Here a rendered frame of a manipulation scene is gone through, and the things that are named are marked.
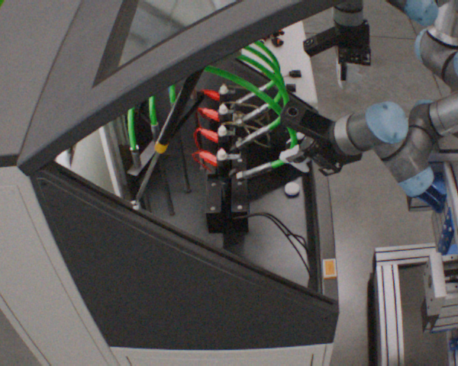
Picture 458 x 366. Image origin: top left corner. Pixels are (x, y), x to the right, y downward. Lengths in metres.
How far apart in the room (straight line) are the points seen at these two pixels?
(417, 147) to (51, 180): 0.67
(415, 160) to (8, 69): 0.86
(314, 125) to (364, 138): 0.14
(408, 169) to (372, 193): 1.81
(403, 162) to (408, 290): 1.29
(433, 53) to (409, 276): 1.03
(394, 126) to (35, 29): 0.84
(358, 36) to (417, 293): 1.23
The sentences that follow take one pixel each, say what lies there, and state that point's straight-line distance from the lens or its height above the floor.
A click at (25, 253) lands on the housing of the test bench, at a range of 1.32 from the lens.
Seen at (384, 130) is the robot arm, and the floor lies 1.45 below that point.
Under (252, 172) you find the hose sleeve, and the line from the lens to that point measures 1.43.
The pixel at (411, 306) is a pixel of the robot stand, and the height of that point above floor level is 0.21.
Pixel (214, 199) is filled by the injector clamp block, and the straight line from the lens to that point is 1.61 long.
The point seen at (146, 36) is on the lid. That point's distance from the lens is 1.06.
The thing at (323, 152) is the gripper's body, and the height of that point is 1.30.
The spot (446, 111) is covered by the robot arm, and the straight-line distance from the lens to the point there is 1.19.
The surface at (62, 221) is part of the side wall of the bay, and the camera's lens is 1.19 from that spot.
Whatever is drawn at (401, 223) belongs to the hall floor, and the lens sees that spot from 2.85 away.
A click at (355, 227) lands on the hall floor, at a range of 2.81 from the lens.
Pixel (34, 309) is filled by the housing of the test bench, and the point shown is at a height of 0.97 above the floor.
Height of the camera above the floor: 2.18
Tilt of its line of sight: 47 degrees down
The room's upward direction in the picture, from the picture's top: 6 degrees counter-clockwise
